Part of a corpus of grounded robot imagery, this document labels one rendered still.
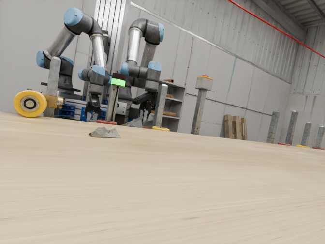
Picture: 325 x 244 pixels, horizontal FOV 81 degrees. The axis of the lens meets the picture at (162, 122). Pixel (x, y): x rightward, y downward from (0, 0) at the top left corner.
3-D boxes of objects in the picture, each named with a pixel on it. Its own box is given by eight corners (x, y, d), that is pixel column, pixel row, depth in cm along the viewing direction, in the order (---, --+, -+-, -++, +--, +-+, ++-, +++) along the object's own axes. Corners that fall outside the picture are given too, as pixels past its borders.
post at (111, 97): (96, 173, 93) (112, 74, 90) (104, 173, 95) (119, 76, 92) (97, 175, 90) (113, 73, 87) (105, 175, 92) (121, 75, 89)
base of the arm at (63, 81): (57, 85, 165) (58, 74, 164) (75, 88, 166) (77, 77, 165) (48, 83, 150) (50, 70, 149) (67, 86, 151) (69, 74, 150)
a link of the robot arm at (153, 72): (160, 65, 115) (163, 63, 106) (157, 83, 115) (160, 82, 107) (147, 62, 113) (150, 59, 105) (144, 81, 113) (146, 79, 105)
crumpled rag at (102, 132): (110, 132, 54) (110, 124, 54) (125, 138, 50) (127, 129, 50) (80, 132, 47) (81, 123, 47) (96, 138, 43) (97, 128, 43)
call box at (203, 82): (194, 89, 115) (196, 76, 114) (203, 91, 118) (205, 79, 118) (201, 89, 109) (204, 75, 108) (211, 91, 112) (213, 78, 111)
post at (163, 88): (144, 171, 105) (159, 83, 102) (150, 171, 107) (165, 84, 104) (146, 173, 102) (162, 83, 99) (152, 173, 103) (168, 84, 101)
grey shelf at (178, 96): (126, 152, 394) (139, 77, 384) (162, 153, 445) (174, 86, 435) (136, 159, 357) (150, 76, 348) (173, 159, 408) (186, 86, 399)
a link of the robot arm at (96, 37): (95, 29, 146) (105, 89, 137) (82, 22, 137) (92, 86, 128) (105, 21, 140) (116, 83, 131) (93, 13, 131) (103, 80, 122)
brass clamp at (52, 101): (24, 103, 77) (25, 90, 77) (62, 108, 84) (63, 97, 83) (21, 104, 72) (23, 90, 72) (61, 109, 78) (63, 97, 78)
